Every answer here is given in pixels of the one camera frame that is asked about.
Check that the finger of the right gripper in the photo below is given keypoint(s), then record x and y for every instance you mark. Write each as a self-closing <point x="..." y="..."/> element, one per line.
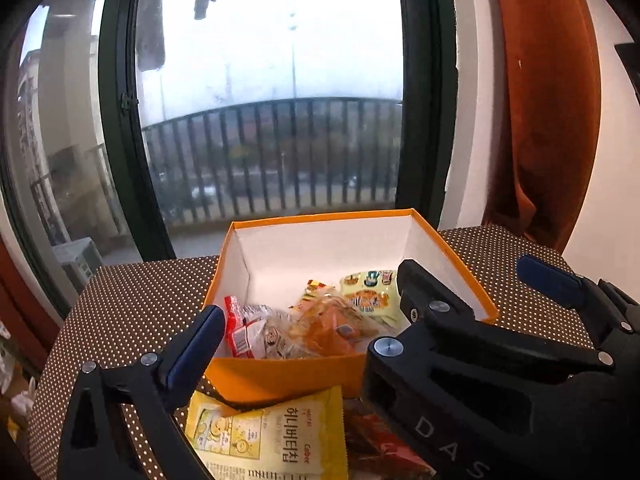
<point x="427" y="303"/>
<point x="610" y="315"/>

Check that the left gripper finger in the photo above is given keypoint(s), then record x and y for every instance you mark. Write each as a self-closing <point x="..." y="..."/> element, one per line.
<point x="95" y="442"/>

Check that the dark red snack packet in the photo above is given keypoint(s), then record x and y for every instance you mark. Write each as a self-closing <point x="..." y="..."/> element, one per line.
<point x="374" y="451"/>

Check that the yellow honey butter chip bag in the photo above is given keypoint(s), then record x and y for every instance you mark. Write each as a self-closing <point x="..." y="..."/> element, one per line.
<point x="302" y="438"/>

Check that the pale yellow cartoon snack packet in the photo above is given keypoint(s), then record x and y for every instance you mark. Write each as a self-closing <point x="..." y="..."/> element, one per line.
<point x="374" y="294"/>

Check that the orange clear snack packet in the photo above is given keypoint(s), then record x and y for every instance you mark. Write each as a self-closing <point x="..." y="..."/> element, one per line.
<point x="327" y="324"/>

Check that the brown polka dot tablecloth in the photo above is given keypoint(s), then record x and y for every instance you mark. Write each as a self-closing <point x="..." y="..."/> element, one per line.
<point x="130" y="309"/>

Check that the red white candy packet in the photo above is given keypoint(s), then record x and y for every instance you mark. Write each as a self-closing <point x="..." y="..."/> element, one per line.
<point x="247" y="326"/>

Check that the rust orange right curtain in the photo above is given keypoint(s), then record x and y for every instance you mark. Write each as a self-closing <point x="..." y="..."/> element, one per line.
<point x="553" y="109"/>

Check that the orange cardboard box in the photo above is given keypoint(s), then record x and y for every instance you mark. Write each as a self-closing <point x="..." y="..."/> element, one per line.
<point x="270" y="261"/>

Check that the air conditioner outdoor unit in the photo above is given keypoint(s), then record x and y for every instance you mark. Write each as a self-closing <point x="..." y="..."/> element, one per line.
<point x="80" y="260"/>

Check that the black balcony railing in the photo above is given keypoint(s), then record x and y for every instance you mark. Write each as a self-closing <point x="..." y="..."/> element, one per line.
<point x="229" y="162"/>

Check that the grey hanging garment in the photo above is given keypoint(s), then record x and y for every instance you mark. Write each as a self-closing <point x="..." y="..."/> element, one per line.
<point x="150" y="44"/>

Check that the dark green window frame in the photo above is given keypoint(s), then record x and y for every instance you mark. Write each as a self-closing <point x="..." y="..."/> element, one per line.
<point x="78" y="60"/>

